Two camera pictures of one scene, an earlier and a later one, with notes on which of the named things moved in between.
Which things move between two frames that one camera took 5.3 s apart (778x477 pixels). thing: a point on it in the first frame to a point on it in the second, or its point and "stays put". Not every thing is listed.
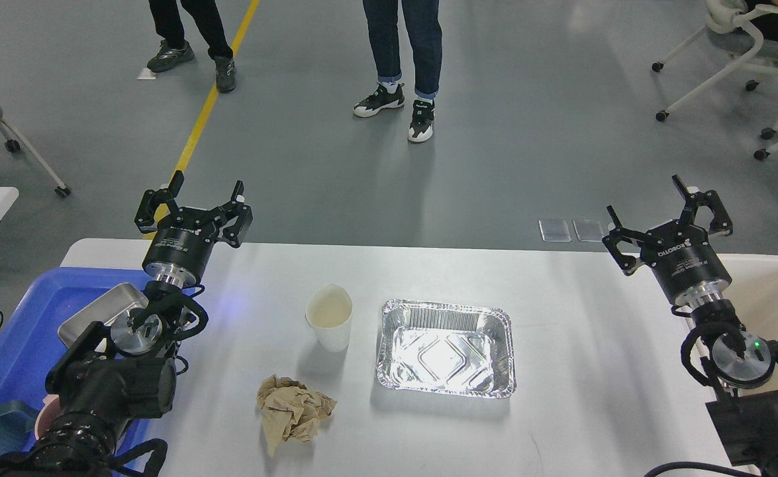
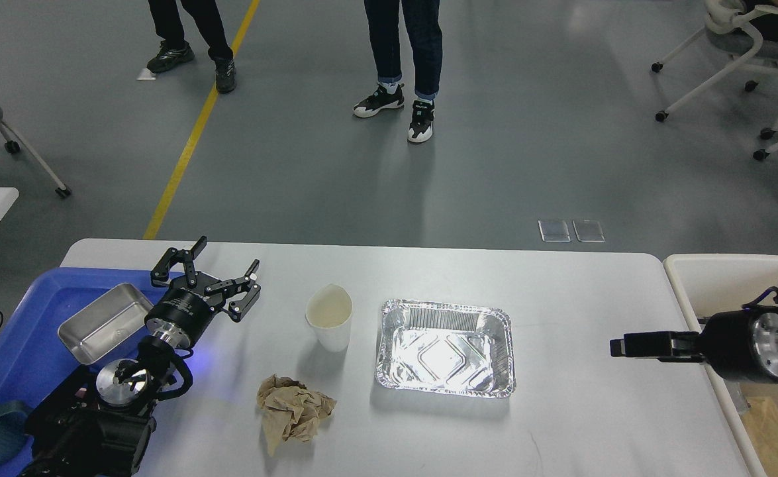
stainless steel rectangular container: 114,303 stays put
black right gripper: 679,252 to 742,345
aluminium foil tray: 445,347 stays put
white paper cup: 329,309 stays put
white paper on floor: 146,74 stays put
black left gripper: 183,242 to 179,318
